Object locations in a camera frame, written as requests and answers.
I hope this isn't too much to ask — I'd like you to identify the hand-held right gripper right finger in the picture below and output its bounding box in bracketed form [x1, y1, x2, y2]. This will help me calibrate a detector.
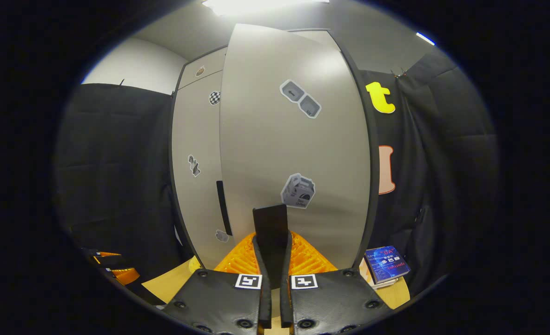
[279, 231, 392, 335]

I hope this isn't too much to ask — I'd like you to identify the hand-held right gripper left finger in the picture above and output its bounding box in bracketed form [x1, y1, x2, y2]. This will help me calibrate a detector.
[162, 232, 272, 335]

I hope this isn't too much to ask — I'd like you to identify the grey shoe cabinet door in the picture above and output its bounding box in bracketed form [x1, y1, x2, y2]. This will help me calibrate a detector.
[219, 23, 372, 271]
[170, 83, 232, 269]

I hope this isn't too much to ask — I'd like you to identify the grey double-door shoe cabinet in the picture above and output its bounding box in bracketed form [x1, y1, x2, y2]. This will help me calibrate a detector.
[169, 28, 381, 280]

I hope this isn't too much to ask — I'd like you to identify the blue cover book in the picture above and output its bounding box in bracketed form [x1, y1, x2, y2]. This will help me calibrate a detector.
[364, 246, 411, 284]

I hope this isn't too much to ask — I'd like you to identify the large ceiling light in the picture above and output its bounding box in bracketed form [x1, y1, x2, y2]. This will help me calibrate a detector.
[203, 0, 330, 15]

